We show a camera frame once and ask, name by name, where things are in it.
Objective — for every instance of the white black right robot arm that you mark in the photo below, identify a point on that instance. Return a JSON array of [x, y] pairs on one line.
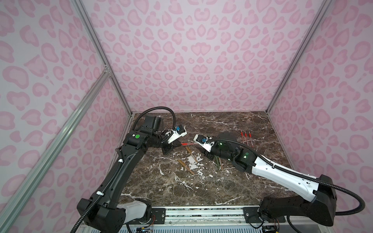
[[314, 197]]

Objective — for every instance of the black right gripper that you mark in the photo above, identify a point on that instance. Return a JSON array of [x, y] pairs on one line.
[[204, 152]]

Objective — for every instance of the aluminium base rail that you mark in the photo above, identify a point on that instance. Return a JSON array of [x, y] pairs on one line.
[[221, 219]]

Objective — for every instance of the aluminium frame diagonal left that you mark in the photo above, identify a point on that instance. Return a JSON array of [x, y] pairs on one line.
[[19, 200]]

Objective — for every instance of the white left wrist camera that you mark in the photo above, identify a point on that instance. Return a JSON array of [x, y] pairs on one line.
[[179, 131]]

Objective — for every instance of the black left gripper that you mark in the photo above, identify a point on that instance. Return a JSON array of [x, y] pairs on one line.
[[171, 146]]

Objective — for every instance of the dark green pen short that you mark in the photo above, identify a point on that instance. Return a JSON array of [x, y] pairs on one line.
[[217, 162]]

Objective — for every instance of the gold pen upper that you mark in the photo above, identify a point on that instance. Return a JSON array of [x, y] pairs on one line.
[[190, 152]]

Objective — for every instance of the gold pen lower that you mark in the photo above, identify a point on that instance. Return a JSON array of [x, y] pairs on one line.
[[185, 166]]

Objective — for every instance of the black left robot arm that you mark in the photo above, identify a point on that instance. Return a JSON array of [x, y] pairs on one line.
[[101, 210]]

